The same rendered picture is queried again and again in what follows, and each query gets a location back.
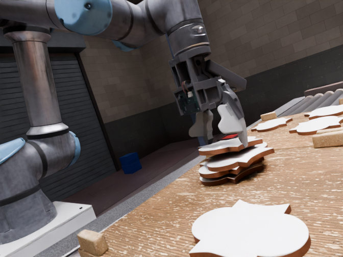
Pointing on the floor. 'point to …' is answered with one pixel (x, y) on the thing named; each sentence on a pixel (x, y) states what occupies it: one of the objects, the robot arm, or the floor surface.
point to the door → (77, 45)
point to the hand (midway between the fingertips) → (227, 143)
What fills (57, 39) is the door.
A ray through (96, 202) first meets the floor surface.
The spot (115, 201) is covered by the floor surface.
